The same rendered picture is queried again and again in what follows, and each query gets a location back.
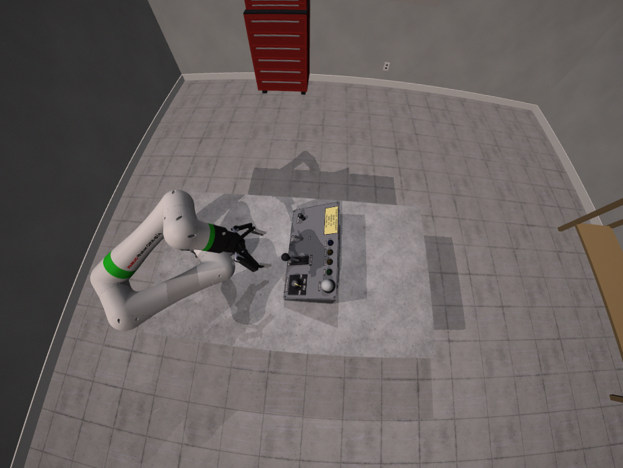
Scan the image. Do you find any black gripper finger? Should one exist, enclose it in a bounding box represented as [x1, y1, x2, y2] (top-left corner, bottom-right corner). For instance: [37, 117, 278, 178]
[233, 243, 272, 272]
[231, 223, 266, 241]

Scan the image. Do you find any grey control console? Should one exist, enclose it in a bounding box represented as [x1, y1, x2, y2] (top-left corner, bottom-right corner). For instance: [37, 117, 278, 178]
[281, 202, 339, 303]

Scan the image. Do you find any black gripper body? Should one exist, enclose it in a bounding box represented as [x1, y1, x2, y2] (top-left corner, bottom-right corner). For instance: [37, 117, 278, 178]
[224, 231, 245, 254]

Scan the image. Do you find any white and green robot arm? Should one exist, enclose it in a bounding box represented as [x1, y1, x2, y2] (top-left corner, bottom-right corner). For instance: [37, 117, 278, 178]
[90, 189, 235, 331]

